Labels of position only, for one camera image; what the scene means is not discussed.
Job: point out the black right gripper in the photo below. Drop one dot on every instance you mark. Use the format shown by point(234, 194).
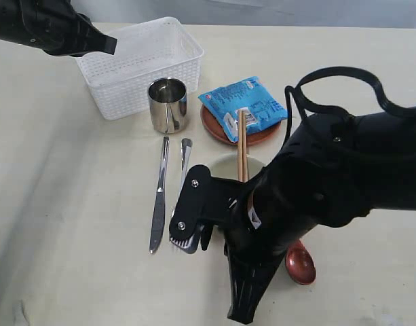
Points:
point(260, 220)

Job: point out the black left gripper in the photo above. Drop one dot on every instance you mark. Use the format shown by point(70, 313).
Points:
point(56, 28)

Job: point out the dark red wooden spoon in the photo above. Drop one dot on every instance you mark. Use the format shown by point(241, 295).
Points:
point(299, 264)

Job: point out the shiny stainless steel cup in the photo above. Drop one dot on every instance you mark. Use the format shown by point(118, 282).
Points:
point(168, 105)

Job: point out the steel cutlery handle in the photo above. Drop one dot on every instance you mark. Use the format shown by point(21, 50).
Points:
point(186, 146)
point(159, 210)

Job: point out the cream ceramic bowl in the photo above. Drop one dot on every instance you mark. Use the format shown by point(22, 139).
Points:
point(226, 167)

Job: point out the brown wooden plate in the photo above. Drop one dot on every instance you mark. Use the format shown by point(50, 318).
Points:
point(215, 130)

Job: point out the light wooden chopstick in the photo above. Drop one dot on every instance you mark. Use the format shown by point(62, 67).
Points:
point(240, 147)

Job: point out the dark-tipped wooden chopstick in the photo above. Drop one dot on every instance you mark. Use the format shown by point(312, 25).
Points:
point(245, 148)

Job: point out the blue snack packet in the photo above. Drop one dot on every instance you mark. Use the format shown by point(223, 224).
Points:
point(249, 95)

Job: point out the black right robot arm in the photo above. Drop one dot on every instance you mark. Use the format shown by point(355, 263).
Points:
point(328, 173)

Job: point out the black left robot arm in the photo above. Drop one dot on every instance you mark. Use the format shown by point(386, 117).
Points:
point(10, 22)

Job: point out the white perforated plastic basket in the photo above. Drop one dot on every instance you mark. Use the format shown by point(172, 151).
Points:
point(144, 53)

